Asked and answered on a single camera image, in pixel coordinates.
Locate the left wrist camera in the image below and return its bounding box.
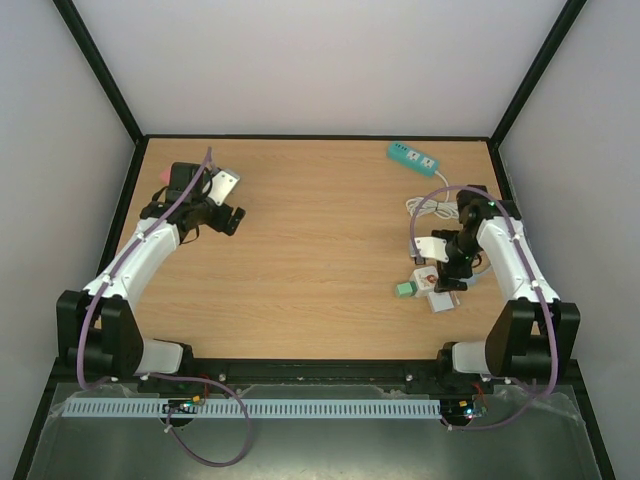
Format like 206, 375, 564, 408
208, 169, 241, 206

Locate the black aluminium frame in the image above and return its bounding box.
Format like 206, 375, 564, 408
14, 0, 615, 479

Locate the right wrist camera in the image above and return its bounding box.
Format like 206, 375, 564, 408
409, 236, 449, 265

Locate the grey white flat adapter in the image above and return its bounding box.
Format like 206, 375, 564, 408
427, 291, 460, 314

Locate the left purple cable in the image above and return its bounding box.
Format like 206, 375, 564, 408
77, 146, 254, 467

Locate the pink plug adapter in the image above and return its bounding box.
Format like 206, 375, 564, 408
159, 169, 170, 184

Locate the slotted cable duct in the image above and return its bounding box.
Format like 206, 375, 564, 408
62, 398, 441, 420

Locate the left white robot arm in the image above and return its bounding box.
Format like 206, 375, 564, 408
56, 199, 246, 389

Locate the white power cord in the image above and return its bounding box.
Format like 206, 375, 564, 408
404, 169, 469, 221

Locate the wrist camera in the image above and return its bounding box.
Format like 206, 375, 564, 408
409, 236, 449, 265
208, 169, 241, 206

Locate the white cube socket adapter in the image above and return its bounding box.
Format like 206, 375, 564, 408
409, 265, 438, 297

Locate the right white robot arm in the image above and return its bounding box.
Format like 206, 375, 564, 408
415, 197, 580, 392

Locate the teal power strip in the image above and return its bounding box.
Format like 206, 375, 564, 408
386, 142, 439, 177

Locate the light green cube plug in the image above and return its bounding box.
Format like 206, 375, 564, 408
395, 281, 418, 298

